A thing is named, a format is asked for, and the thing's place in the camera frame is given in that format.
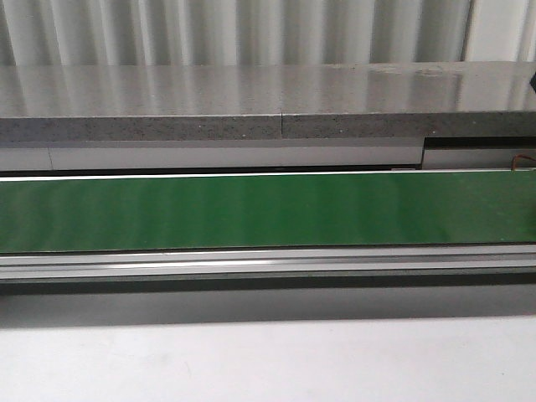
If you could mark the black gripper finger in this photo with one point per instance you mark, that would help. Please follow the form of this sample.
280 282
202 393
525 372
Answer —
533 82

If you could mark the green conveyor belt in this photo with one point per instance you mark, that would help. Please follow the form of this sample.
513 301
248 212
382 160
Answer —
263 211

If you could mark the white pleated curtain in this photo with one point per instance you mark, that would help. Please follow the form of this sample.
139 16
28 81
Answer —
264 32

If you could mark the aluminium conveyor front rail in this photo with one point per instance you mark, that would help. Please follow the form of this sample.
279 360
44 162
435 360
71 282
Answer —
271 263

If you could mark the white conveyor back rail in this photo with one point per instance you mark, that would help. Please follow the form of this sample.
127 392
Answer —
256 155

